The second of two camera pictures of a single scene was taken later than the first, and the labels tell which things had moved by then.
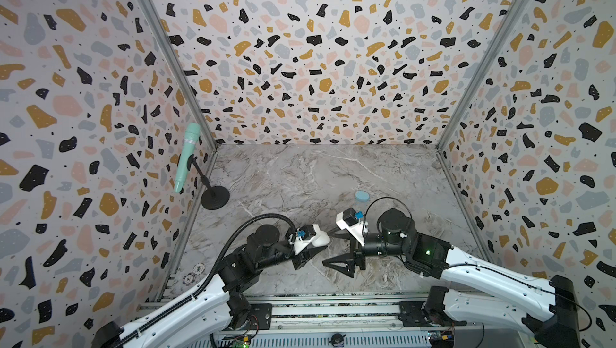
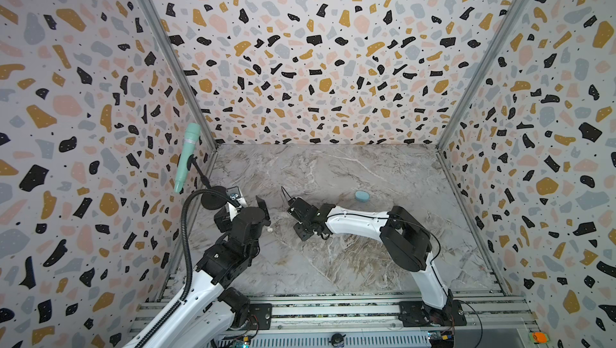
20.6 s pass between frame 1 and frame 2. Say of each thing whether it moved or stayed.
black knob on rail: stayed
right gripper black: moved
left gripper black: moved
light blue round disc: stayed
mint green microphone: stayed
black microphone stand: stayed
